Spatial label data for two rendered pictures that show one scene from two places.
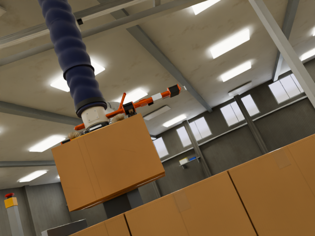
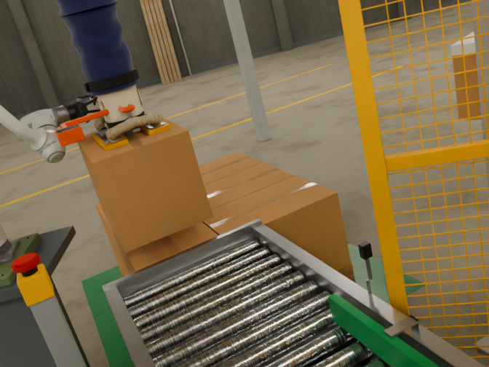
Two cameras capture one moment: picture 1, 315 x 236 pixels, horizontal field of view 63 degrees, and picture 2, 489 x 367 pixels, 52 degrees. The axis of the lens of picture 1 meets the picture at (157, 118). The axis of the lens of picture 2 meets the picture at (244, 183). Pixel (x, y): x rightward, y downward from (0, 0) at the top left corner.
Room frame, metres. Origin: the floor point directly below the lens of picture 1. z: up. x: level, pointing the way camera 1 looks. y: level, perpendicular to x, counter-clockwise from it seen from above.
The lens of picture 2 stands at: (1.86, 2.67, 1.50)
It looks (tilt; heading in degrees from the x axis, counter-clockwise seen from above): 20 degrees down; 255
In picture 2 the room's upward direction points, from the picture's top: 15 degrees counter-clockwise
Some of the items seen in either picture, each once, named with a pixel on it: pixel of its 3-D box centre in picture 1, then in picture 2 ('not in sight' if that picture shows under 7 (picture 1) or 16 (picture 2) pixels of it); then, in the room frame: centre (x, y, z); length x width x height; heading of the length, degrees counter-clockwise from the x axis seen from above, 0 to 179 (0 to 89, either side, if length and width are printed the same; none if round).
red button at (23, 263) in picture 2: (9, 196); (27, 266); (2.12, 1.41, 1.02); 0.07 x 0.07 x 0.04
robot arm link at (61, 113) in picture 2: not in sight; (61, 115); (1.98, 0.18, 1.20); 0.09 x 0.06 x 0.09; 96
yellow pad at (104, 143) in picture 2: not in sight; (108, 135); (1.81, 0.42, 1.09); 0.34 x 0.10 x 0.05; 96
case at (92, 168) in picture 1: (113, 163); (140, 175); (1.73, 0.40, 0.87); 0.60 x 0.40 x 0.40; 94
